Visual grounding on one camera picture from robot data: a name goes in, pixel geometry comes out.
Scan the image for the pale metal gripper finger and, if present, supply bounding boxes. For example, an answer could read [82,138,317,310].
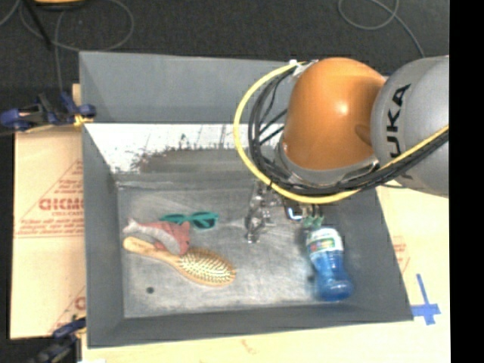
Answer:
[244,211,274,244]
[250,182,281,213]

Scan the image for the grey metal bin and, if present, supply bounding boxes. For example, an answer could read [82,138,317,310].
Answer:
[78,51,414,349]

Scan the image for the teal sunglasses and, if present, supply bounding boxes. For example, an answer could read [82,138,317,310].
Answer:
[158,212,220,231]

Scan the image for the wooden hairbrush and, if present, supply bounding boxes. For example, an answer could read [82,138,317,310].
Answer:
[123,235,237,288]

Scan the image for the blue clear plastic bottle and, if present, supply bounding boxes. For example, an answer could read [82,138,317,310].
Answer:
[303,225,355,303]

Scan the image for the red and grey toy fish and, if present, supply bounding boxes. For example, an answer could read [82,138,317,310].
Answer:
[123,217,192,256]

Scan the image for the brown cardboard board red print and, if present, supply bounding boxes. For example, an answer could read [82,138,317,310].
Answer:
[9,125,88,340]

